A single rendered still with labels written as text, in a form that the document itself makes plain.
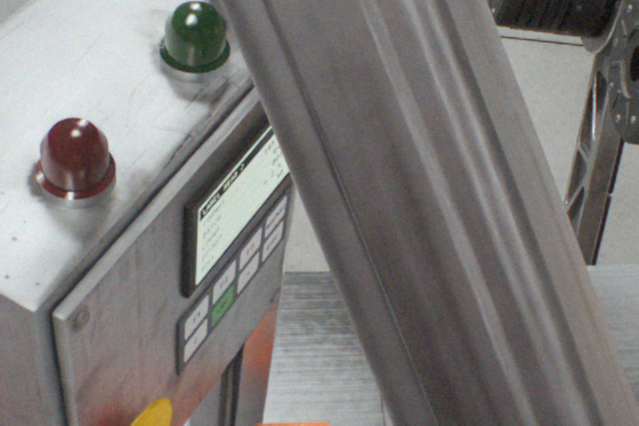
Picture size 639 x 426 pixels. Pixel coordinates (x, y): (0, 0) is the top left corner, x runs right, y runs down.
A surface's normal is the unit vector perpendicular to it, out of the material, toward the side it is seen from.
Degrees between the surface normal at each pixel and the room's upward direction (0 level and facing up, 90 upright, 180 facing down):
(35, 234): 0
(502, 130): 52
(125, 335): 90
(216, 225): 90
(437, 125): 60
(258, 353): 90
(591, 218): 65
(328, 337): 0
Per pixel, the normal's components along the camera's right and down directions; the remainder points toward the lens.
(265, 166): 0.87, 0.43
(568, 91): 0.11, -0.65
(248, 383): 0.10, 0.76
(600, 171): 0.02, 0.41
